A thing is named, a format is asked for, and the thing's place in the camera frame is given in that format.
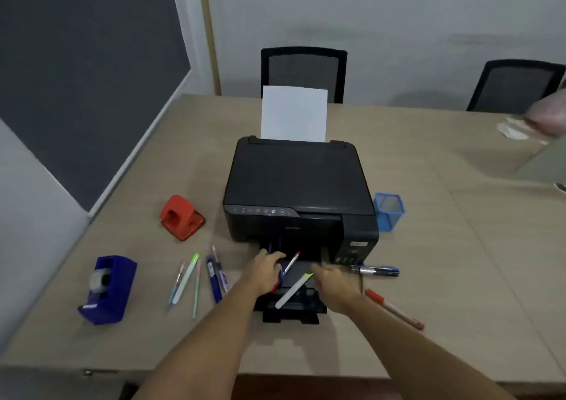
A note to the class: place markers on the thin green pen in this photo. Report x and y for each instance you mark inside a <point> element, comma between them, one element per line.
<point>197,289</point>

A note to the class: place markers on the wooden door frame strip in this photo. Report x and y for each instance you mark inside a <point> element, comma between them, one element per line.
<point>208,32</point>

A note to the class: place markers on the person's right forearm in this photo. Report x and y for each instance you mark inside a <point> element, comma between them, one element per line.
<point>407,355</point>

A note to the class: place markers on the black printer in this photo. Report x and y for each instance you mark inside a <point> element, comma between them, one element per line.
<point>298,183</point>

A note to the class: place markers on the dark grey notice board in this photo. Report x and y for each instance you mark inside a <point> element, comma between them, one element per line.
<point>79,76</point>

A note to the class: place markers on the person's right fingers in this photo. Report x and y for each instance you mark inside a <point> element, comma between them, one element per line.
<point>323,273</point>

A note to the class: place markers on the black mesh office chair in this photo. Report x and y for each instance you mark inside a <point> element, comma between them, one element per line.
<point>515,85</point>
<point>304,65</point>

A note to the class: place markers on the red hole punch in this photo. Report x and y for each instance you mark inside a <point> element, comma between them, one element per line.
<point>179,218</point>

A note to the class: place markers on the clear purple pen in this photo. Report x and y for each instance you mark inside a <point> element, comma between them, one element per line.
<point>220,269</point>

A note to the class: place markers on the blue mesh pen holder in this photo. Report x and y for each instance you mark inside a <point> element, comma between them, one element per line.
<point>389,211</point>

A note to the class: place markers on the crumpled white paper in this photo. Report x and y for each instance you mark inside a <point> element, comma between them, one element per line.
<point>512,129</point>

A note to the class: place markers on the blue tape dispenser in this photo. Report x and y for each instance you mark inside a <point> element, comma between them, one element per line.
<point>110,287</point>

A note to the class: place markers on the grey flat sheet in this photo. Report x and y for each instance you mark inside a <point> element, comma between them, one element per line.
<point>546,165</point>

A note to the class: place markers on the white highlighter yellow cap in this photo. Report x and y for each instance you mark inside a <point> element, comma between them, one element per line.
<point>292,292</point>

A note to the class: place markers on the dark blue pen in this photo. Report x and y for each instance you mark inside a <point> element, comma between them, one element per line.
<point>214,282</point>

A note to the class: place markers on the red capped pen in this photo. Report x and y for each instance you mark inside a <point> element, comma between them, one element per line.
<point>292,262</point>

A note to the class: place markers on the white paper sheet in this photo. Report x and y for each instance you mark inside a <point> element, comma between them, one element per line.
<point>294,114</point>

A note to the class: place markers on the person's right hand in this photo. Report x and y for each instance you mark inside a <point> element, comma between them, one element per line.
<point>340,291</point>

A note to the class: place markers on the person's left fingers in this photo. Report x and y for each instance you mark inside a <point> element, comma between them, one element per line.
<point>272,258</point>

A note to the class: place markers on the person's left forearm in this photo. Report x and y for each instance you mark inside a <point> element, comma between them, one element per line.
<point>208,346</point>

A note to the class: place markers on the red and white pen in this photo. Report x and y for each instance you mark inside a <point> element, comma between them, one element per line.
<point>393,309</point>

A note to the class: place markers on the person's left hand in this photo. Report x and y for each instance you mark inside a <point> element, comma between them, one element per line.
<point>261,273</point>

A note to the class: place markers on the black and blue marker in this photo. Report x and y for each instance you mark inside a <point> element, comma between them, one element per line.
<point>376,271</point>

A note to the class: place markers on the thin light blue pen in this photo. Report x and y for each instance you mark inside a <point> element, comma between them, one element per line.
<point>176,283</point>

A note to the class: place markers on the white highlighter green cap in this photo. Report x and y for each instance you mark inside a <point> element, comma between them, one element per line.
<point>185,279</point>

